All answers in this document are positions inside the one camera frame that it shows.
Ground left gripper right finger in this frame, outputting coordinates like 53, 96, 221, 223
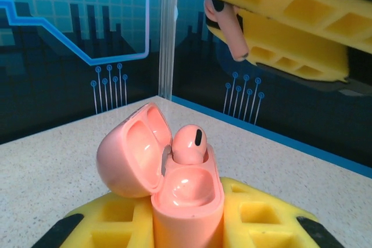
222, 177, 346, 248

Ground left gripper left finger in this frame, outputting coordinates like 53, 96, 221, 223
30, 192, 155, 248

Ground pink wireless earbud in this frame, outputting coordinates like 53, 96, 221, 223
203, 0, 250, 62
171, 124, 209, 165

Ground pink earbud charging case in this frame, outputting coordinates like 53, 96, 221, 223
95, 102, 226, 248

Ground aluminium frame post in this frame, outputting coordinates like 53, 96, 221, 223
158, 0, 180, 100

